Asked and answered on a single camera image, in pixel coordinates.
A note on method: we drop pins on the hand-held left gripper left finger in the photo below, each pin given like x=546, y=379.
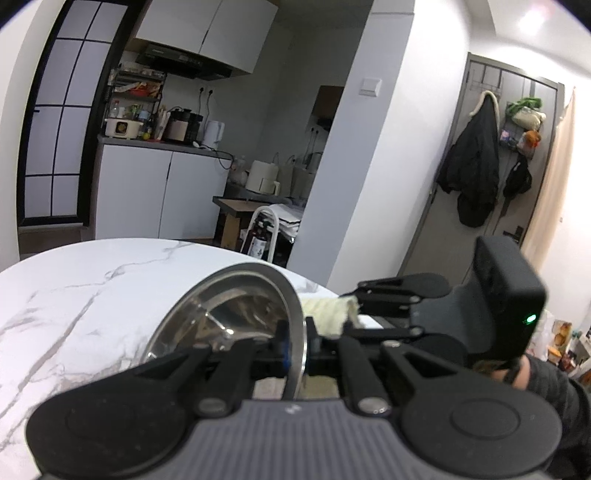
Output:
x=286, y=354

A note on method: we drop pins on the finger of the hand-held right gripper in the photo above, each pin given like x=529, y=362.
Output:
x=392, y=333
x=397, y=290

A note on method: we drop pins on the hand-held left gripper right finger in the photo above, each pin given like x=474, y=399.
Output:
x=313, y=344

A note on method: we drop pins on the yellow terry cloth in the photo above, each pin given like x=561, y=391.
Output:
x=328, y=314

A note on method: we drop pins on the stainless steel bowl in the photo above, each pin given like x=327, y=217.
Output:
x=221, y=309

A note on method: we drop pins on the person's right forearm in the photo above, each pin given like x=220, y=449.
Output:
x=554, y=397

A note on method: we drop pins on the grey entrance door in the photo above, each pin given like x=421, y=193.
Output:
x=434, y=249

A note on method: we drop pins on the pile of colourful packets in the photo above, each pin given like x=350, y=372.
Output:
x=565, y=341

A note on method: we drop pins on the dark glass bottle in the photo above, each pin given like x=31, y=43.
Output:
x=257, y=242

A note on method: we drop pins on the beige curtain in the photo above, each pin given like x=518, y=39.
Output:
x=554, y=194

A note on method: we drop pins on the black hanging bag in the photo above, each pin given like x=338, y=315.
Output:
x=517, y=177

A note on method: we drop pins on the black hanging jacket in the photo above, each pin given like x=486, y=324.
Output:
x=471, y=161

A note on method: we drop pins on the white countertop appliance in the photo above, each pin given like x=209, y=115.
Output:
x=302, y=180

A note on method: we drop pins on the low wooden side table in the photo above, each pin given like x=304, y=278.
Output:
x=231, y=207

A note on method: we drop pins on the orange hanging pouch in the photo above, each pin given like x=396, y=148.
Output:
x=528, y=144

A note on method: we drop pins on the white air fryer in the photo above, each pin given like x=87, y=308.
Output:
x=262, y=177

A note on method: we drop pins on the green and white bag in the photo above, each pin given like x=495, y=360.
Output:
x=526, y=115

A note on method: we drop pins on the white base cabinet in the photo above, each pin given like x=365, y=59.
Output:
x=138, y=194

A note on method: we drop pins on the over-door hook rack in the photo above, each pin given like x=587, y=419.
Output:
x=489, y=76

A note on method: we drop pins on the white electric kettle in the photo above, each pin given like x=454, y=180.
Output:
x=214, y=134

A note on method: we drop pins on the black coffee machine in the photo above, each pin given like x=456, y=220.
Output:
x=180, y=127

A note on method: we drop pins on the white rice cooker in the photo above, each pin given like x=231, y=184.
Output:
x=121, y=128

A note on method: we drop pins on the black kitchen shelf rack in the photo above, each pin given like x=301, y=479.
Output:
x=138, y=90

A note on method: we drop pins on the black range hood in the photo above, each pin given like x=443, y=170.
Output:
x=184, y=62

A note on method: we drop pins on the black framed glass door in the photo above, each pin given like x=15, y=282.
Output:
x=60, y=138

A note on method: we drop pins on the white metal stool frame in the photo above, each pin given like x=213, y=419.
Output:
x=277, y=217

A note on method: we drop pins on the white light switch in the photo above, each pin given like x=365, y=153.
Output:
x=371, y=86

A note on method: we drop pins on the white wall cabinets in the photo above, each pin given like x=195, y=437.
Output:
x=207, y=27

